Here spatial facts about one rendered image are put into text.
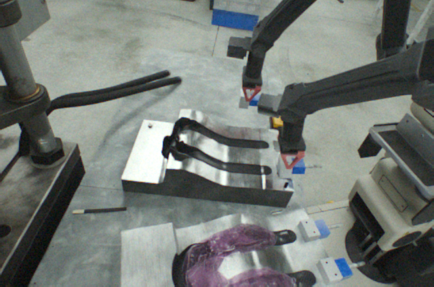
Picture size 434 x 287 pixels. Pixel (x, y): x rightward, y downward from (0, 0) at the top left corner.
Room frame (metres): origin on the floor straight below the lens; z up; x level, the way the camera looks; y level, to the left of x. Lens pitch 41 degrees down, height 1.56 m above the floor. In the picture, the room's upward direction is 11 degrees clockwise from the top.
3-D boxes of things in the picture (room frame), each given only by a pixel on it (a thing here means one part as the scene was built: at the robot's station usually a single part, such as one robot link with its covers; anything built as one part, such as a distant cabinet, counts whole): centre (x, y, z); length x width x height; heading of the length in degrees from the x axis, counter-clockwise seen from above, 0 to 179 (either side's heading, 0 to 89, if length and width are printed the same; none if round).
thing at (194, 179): (0.63, 0.04, 0.87); 0.50 x 0.26 x 0.14; 96
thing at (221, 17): (3.86, 0.20, 0.11); 0.61 x 0.41 x 0.22; 94
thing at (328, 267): (0.35, -0.35, 0.86); 0.13 x 0.05 x 0.05; 113
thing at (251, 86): (0.86, -0.05, 0.99); 0.07 x 0.07 x 0.09; 6
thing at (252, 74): (0.87, -0.05, 1.06); 0.10 x 0.07 x 0.07; 6
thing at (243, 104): (0.87, -0.08, 0.94); 0.13 x 0.05 x 0.05; 96
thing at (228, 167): (0.62, 0.02, 0.92); 0.35 x 0.16 x 0.09; 96
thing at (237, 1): (3.85, 0.20, 0.28); 0.61 x 0.41 x 0.15; 94
